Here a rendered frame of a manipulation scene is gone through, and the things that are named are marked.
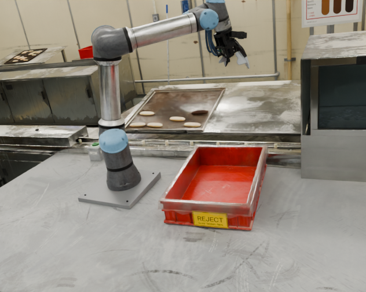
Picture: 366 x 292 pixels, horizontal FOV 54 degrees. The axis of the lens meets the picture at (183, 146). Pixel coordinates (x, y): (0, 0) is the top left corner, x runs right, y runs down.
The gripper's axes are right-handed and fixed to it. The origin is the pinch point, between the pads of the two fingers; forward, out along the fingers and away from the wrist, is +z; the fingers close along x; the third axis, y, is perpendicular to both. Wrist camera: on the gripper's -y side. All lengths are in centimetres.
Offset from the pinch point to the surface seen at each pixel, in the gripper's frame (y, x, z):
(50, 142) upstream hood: 77, -84, 12
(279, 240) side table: 60, 60, 24
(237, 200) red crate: 51, 35, 26
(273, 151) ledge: 16.4, 24.2, 31.7
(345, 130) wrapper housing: 11, 57, 15
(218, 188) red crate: 50, 23, 26
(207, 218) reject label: 68, 39, 16
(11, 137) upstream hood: 90, -109, 5
